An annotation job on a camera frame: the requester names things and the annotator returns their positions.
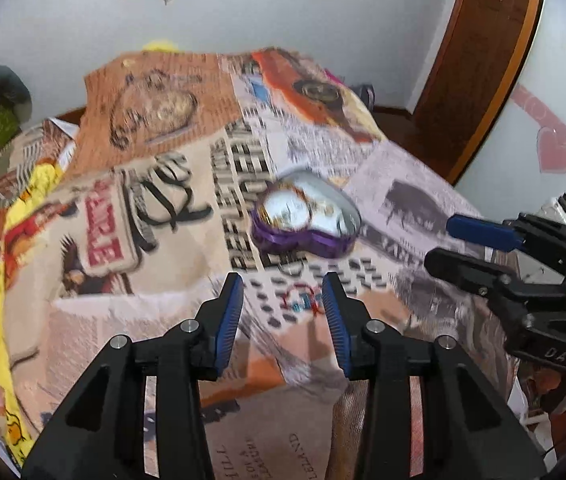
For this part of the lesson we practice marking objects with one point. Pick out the brown wooden door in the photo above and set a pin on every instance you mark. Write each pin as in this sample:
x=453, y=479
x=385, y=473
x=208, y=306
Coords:
x=480, y=55

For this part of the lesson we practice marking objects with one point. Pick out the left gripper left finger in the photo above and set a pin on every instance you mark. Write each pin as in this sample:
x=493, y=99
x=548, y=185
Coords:
x=218, y=319

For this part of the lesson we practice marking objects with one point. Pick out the dark backpack on floor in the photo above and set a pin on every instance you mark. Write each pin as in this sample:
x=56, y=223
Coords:
x=366, y=94

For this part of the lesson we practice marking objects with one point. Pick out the yellow cloth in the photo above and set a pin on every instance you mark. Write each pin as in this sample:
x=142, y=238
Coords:
x=41, y=183

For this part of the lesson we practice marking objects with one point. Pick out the purple heart-shaped jewelry tin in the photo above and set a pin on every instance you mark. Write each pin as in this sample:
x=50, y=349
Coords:
x=302, y=212

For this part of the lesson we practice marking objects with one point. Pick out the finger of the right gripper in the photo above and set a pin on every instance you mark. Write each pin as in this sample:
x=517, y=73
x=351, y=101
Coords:
x=500, y=236
x=478, y=277

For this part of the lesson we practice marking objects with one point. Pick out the dark green plush toy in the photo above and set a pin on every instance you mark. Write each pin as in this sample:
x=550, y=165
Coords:
x=15, y=94

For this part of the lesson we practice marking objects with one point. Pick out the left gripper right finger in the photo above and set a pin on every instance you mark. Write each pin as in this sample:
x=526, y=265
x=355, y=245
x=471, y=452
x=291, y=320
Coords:
x=347, y=318

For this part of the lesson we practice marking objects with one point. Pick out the newspaper print bed blanket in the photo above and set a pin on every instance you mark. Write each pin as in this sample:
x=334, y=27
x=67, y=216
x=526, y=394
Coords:
x=154, y=211

